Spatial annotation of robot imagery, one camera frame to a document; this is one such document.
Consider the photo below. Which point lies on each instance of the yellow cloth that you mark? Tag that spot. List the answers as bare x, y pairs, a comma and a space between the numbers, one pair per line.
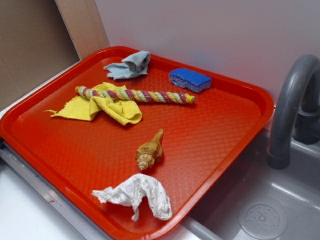
91, 101

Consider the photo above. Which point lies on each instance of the red plastic tray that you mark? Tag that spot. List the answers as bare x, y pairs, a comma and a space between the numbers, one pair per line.
200, 142

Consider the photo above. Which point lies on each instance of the brown spiral seashell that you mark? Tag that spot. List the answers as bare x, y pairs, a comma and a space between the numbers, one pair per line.
150, 152

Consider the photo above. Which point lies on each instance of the blue sponge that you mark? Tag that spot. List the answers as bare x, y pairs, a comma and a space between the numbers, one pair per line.
189, 79

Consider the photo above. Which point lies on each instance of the light blue cloth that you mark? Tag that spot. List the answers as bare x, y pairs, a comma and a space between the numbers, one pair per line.
132, 66

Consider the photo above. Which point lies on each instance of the white crumpled cloth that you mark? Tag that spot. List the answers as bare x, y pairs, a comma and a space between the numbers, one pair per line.
131, 192

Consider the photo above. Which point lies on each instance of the grey plastic sink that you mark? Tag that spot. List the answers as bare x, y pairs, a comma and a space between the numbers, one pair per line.
252, 201

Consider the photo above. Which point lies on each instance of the wooden board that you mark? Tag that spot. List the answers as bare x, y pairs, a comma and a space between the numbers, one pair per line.
84, 25

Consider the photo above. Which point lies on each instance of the grey plastic faucet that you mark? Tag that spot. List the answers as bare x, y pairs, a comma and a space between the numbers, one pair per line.
297, 112

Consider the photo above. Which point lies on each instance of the multicolour twisted rope toy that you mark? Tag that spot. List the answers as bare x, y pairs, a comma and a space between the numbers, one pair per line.
142, 96

